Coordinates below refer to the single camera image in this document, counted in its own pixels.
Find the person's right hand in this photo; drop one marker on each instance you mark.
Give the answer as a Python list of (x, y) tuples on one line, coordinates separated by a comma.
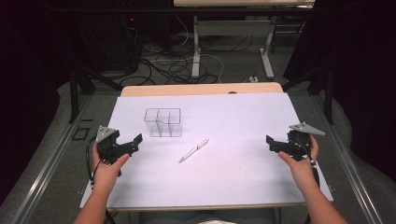
[(300, 169)]

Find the black metal stand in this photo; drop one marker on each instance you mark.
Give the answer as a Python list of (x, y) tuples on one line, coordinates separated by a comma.
[(328, 90), (73, 93)]

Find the black computer tower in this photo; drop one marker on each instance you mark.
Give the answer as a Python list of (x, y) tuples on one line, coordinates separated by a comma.
[(132, 46)]

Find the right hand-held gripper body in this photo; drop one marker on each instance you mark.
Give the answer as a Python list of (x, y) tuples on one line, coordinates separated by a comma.
[(299, 141)]

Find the clear plastic divided organizer box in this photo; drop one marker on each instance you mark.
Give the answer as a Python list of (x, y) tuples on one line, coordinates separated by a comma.
[(163, 122)]

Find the white desk with metal legs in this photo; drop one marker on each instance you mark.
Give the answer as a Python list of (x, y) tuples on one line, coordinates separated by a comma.
[(196, 46)]

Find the aluminium floor rail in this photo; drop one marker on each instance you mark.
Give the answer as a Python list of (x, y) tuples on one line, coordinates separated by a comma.
[(351, 174), (43, 168)]

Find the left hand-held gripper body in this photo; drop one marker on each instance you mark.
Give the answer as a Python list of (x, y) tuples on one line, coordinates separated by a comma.
[(109, 146)]

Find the white pen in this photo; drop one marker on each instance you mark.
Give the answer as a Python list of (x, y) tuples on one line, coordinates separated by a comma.
[(193, 150)]

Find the person's left hand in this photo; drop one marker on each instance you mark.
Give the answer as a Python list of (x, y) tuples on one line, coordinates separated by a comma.
[(107, 172)]

